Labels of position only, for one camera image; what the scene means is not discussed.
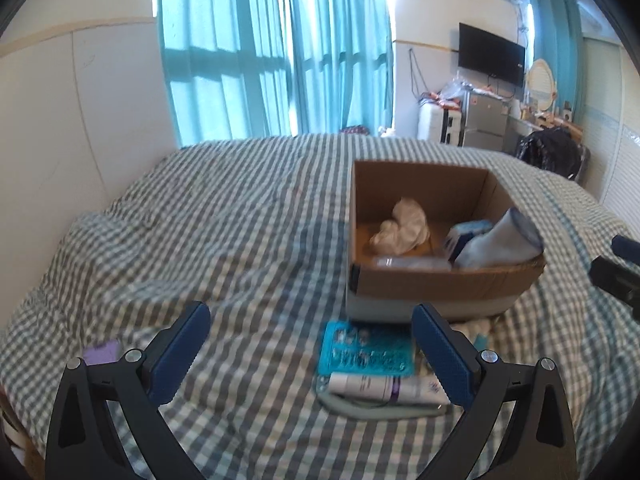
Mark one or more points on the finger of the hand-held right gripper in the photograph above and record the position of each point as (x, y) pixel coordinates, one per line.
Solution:
(626, 246)

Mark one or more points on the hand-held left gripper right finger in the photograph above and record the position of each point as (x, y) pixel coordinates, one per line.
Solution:
(442, 355)

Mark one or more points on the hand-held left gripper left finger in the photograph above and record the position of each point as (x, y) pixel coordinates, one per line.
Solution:
(182, 350)

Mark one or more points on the brown cardboard box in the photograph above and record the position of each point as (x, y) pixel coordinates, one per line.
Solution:
(430, 287)

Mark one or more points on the teal blister pack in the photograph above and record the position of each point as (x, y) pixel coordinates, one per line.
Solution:
(365, 352)

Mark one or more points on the white cream tube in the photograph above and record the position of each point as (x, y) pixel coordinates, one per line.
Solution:
(370, 387)

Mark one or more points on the purple card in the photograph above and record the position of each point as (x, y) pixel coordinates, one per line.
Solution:
(101, 353)

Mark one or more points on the clear plastic wrapper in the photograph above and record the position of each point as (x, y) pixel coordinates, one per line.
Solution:
(410, 262)

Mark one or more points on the white and grey sock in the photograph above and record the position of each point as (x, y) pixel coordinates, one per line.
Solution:
(505, 245)

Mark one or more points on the checkered bed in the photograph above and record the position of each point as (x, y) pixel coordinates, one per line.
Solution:
(225, 240)

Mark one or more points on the black chair with clothes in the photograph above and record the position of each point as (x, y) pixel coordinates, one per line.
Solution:
(552, 152)

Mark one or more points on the blue and white packet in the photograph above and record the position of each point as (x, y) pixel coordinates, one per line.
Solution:
(465, 235)

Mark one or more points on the crumpled white cloth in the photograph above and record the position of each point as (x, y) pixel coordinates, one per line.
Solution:
(402, 230)

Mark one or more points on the oval table mirror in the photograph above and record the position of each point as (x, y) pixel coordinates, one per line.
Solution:
(541, 82)

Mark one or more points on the silver mini fridge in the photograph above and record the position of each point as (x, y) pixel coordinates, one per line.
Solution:
(485, 120)

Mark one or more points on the narrow teal curtain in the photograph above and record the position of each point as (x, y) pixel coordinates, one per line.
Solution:
(555, 45)

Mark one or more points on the white suitcase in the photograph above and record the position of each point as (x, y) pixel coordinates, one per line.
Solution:
(434, 122)

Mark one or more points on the clear plastic bags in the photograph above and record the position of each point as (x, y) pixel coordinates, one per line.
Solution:
(452, 91)

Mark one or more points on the wide teal window curtain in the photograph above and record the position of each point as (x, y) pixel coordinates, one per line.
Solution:
(260, 60)

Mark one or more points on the black wall television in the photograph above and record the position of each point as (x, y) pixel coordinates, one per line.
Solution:
(490, 55)

